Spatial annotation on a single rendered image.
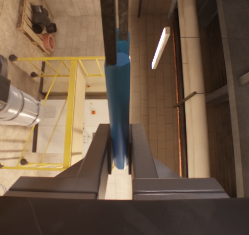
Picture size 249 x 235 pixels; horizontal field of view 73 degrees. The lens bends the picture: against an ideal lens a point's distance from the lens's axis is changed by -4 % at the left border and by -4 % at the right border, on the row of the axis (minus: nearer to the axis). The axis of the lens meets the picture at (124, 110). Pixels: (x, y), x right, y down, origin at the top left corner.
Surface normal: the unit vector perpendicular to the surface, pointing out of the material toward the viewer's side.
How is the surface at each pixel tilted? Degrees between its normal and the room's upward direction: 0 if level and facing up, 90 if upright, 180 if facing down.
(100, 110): 90
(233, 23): 90
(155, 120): 90
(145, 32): 90
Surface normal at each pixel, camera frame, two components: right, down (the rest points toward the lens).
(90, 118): 0.00, -0.17
